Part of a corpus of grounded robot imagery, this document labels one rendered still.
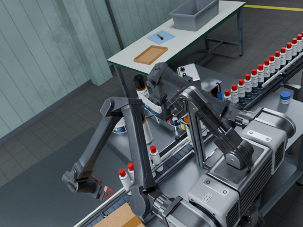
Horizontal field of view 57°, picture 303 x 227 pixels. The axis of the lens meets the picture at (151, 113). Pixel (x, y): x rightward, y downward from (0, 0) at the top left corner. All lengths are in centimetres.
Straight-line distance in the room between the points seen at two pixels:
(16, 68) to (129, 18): 205
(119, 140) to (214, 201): 135
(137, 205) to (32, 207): 123
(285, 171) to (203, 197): 178
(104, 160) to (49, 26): 266
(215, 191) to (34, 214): 143
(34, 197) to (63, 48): 276
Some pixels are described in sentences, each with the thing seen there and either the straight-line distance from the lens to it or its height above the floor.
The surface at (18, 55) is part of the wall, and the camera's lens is 420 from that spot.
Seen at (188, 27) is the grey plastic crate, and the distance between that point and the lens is 361.
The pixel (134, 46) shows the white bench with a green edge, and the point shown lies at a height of 80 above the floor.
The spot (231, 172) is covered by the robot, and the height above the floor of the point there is 153.
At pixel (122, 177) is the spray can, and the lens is 163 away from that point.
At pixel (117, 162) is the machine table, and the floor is 83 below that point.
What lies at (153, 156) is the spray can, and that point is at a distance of 169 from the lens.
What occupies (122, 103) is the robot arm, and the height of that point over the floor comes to 168.
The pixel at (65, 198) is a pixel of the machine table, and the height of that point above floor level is 83.
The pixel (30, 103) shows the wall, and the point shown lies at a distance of 443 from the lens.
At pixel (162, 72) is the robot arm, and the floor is 165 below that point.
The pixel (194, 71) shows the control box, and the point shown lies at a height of 148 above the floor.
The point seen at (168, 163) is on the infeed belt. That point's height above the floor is 88.
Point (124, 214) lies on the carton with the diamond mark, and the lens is 140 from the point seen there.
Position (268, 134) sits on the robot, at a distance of 103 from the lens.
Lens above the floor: 226
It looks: 38 degrees down
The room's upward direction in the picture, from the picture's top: 17 degrees counter-clockwise
